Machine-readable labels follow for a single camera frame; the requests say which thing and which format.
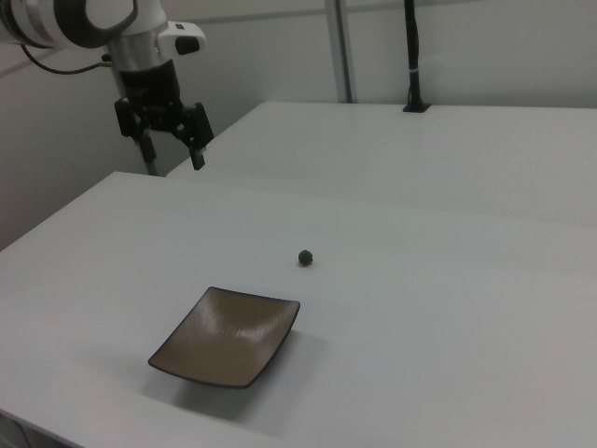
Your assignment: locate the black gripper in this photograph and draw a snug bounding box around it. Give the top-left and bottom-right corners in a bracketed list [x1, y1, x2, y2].
[114, 59, 215, 171]

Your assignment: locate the square brown ceramic plate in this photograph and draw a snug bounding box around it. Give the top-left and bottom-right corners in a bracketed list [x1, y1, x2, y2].
[147, 286, 302, 389]

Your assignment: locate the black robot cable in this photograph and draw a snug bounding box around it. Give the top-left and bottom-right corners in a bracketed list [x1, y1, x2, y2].
[20, 44, 114, 75]

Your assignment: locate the black camera stand white band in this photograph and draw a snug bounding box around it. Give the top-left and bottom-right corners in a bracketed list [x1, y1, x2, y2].
[402, 0, 431, 114]

